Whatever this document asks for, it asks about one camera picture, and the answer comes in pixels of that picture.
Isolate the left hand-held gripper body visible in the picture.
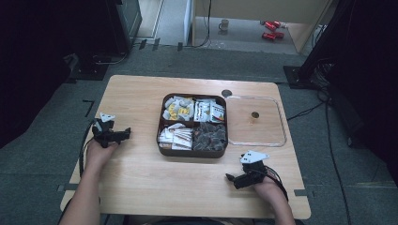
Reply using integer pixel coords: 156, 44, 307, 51
91, 112, 122, 149

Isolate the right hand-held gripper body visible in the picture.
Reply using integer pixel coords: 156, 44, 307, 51
239, 150, 270, 186

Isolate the person's left hand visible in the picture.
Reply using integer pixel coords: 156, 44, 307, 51
85, 142, 120, 172

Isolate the person's right hand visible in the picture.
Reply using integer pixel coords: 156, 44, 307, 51
253, 175, 284, 204

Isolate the clear lid with wooden knob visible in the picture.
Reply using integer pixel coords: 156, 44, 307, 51
224, 95, 288, 148

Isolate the pile of dark packets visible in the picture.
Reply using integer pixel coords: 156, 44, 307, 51
191, 122, 228, 153

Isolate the brown four-compartment box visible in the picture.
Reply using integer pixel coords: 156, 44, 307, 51
156, 92, 229, 159

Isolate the pile of white red packets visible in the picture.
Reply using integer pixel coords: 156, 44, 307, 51
158, 122, 194, 151

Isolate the pile of yellow white packets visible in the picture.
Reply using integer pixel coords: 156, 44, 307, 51
161, 96, 196, 123

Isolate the pile of white printed packets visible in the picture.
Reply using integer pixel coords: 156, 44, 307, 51
193, 98, 226, 124

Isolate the black cabinet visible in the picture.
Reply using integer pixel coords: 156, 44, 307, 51
104, 0, 144, 54

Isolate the red can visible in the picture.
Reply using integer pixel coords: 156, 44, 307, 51
262, 20, 282, 32

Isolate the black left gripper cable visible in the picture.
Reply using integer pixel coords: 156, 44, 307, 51
78, 121, 96, 180

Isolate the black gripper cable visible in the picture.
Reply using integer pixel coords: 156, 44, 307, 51
264, 166, 289, 202
78, 121, 96, 180

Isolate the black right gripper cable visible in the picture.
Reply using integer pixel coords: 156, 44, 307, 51
264, 166, 289, 202

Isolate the black stand base plate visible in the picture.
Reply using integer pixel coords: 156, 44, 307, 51
65, 53, 110, 84
283, 65, 315, 91

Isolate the black floor cable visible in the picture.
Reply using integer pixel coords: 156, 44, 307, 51
286, 59, 354, 225

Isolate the black hanging cable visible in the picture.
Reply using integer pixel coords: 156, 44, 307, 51
185, 0, 212, 49

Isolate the black slanted stand post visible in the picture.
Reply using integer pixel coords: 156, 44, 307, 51
298, 0, 358, 81

